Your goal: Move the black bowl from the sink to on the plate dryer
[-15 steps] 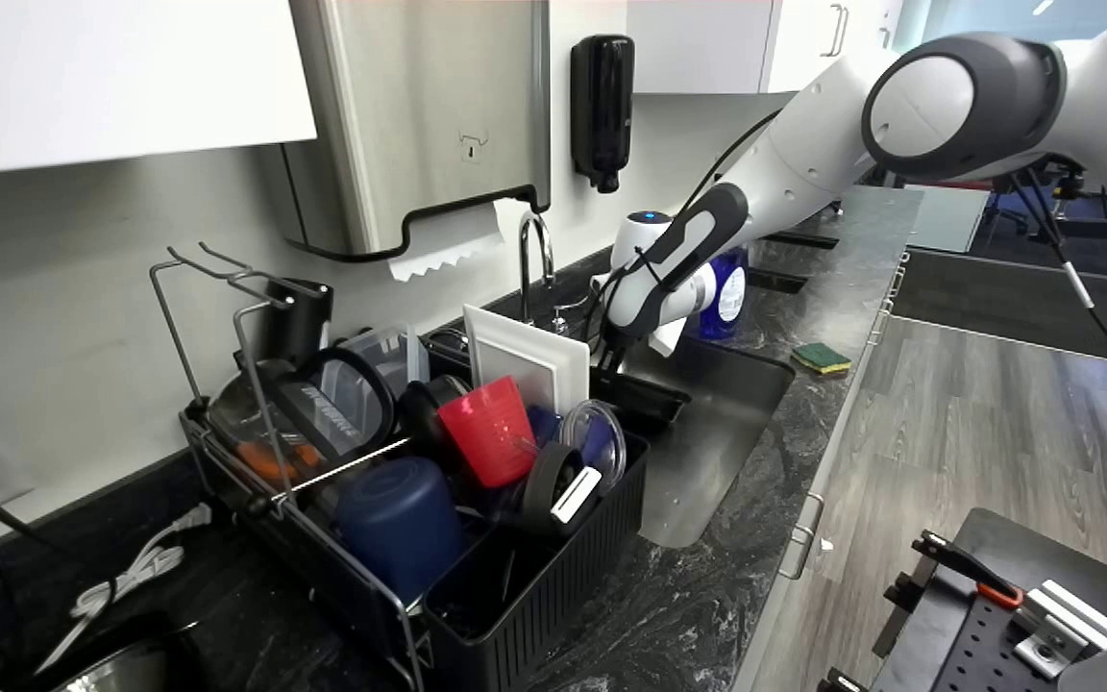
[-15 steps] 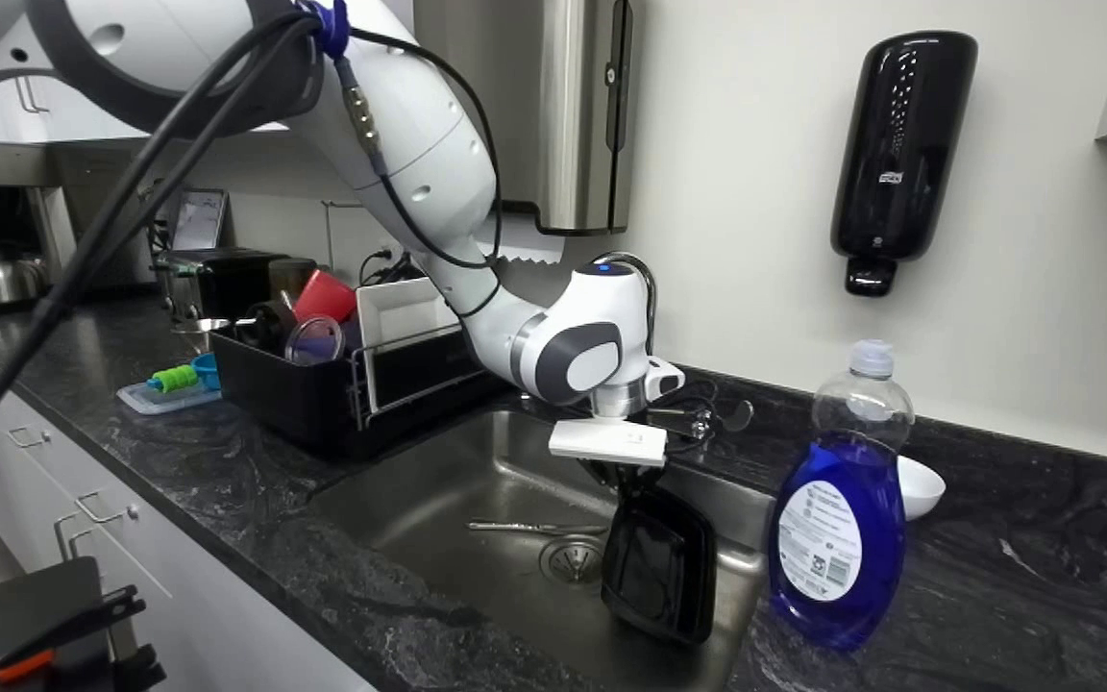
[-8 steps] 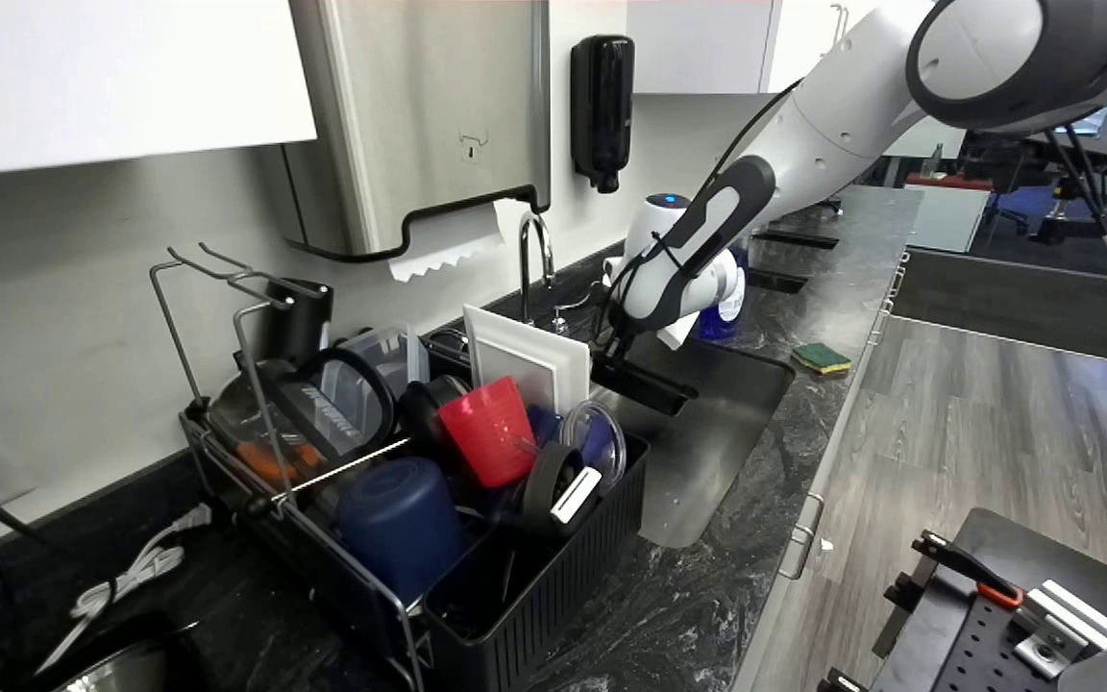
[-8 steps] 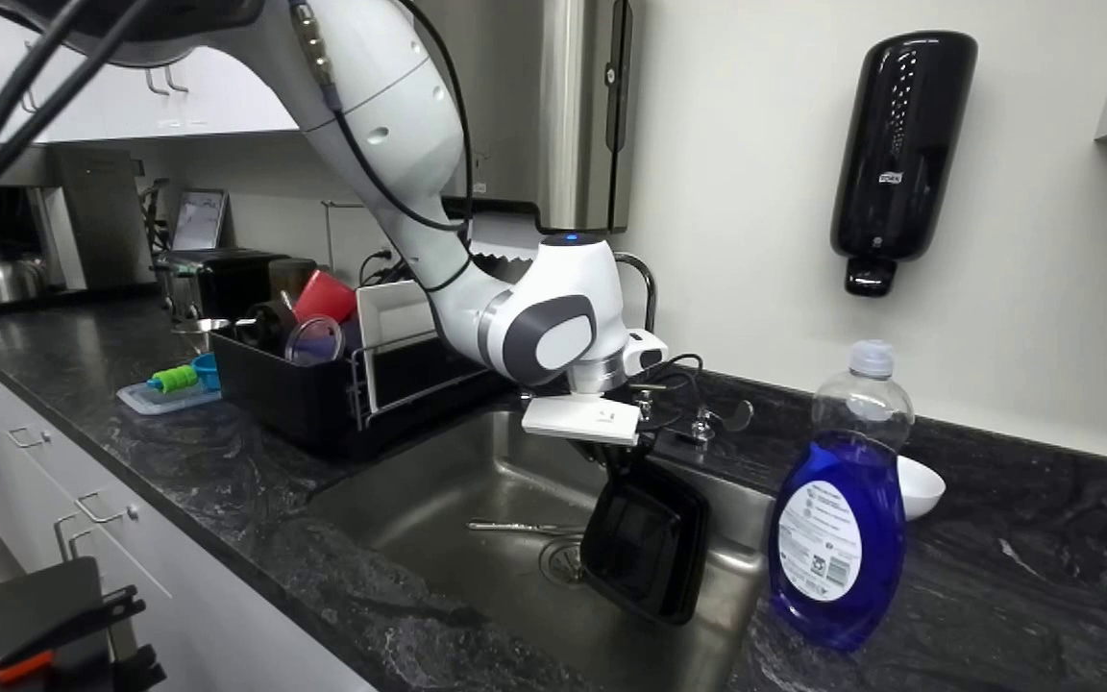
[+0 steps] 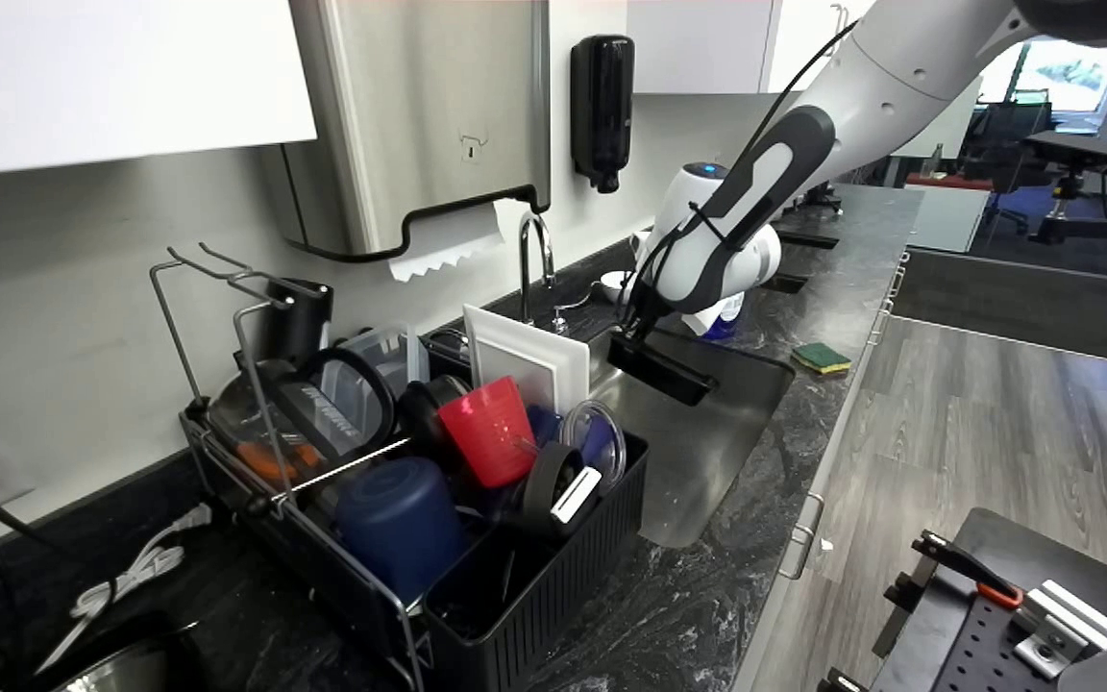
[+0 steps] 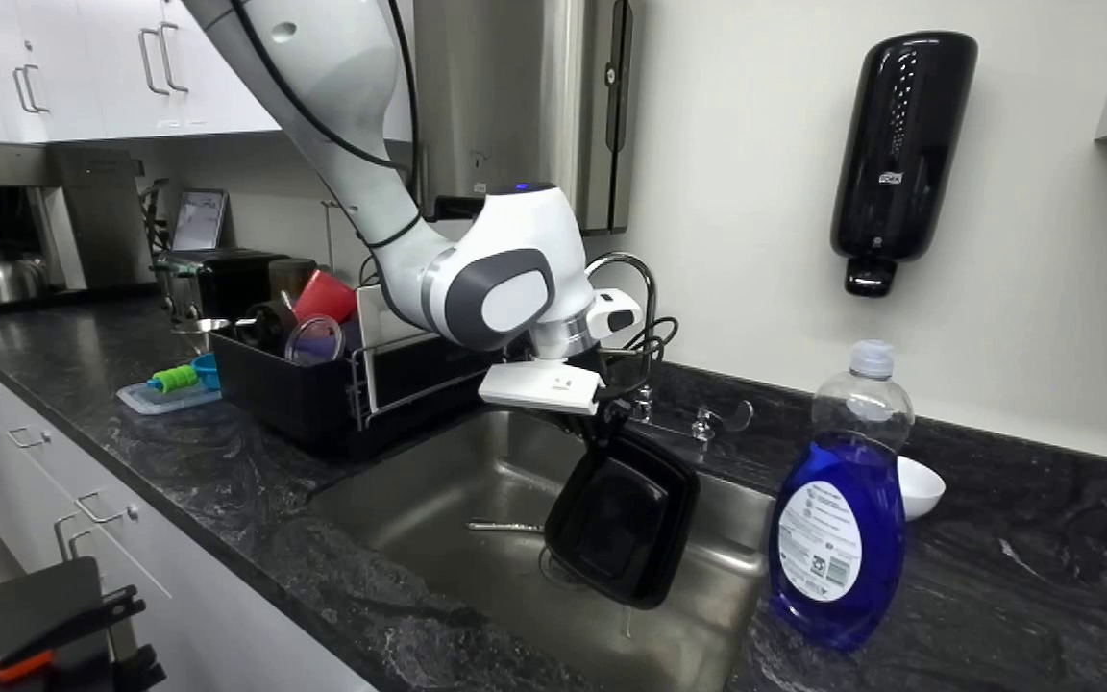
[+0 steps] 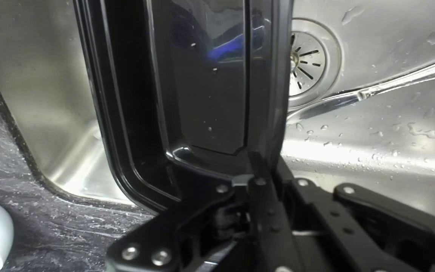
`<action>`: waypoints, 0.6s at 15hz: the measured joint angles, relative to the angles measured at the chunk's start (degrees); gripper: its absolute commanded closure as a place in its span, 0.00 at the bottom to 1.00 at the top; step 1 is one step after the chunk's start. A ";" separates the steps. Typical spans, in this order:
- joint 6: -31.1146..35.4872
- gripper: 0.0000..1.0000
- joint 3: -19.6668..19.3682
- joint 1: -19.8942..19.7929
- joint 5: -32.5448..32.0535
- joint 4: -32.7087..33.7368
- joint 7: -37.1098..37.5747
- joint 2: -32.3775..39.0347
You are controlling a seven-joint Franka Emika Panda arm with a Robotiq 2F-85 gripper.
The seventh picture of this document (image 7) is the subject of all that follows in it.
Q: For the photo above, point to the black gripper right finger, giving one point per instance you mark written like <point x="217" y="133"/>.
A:
<point x="378" y="232"/>

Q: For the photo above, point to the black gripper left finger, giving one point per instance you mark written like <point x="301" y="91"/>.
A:
<point x="203" y="236"/>

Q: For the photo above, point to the black rectangular plastic bowl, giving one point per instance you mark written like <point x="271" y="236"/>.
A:
<point x="203" y="76"/>

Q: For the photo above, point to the stainless steel sink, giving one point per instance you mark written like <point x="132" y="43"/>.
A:
<point x="404" y="167"/>

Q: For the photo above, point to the round metal sink drain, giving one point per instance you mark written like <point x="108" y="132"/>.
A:
<point x="313" y="61"/>

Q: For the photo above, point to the silver table knife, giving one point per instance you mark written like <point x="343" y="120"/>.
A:
<point x="378" y="91"/>

